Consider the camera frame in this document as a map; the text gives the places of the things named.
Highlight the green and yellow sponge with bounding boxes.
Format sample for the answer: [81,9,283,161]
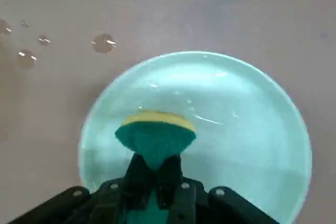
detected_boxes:
[114,110,197,224]

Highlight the light blue plate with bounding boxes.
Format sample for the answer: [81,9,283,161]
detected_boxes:
[78,50,313,224]

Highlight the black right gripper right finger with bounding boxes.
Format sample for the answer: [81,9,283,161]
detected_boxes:
[156,153,279,224]

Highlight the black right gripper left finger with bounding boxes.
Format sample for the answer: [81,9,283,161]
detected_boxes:
[12,152,157,224]

